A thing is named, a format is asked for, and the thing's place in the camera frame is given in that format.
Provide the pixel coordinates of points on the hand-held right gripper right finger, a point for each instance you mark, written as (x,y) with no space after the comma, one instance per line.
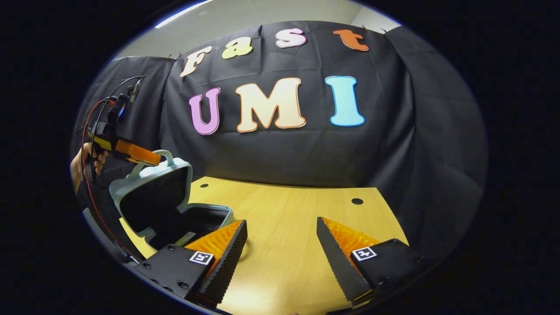
(339,267)

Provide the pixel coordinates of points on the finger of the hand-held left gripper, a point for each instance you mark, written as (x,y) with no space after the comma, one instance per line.
(140,153)

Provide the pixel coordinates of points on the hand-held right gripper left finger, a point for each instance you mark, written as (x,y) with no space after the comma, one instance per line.
(227,267)

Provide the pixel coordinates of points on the light blue suitcase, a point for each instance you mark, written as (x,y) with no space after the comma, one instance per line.
(153,201)

